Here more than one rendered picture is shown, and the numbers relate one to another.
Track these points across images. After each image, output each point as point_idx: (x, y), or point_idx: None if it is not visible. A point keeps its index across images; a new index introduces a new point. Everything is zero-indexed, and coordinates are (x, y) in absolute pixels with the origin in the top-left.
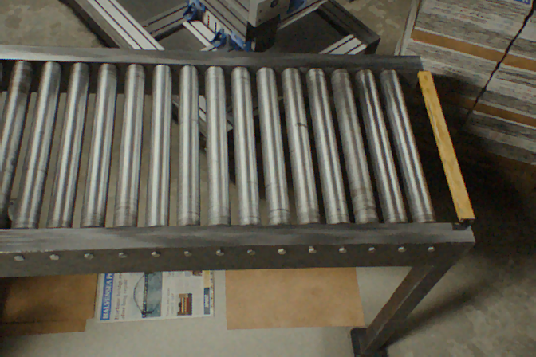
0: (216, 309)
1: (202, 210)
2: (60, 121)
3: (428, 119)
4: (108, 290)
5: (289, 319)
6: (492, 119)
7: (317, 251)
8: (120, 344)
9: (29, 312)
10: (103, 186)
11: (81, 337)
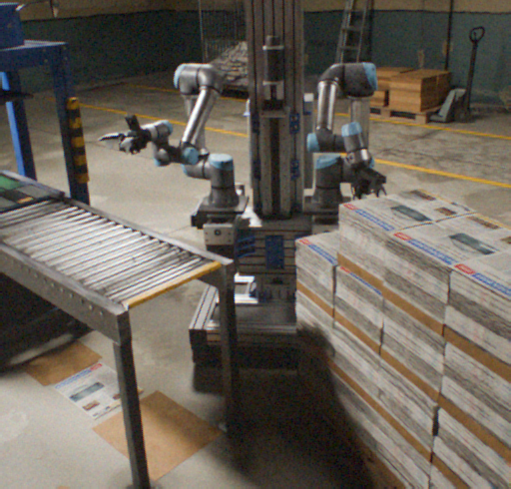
0: (100, 418)
1: (158, 377)
2: (155, 311)
3: (319, 379)
4: (73, 379)
5: (123, 447)
6: (343, 384)
7: (64, 291)
8: (47, 400)
9: (39, 366)
10: (39, 243)
11: (40, 387)
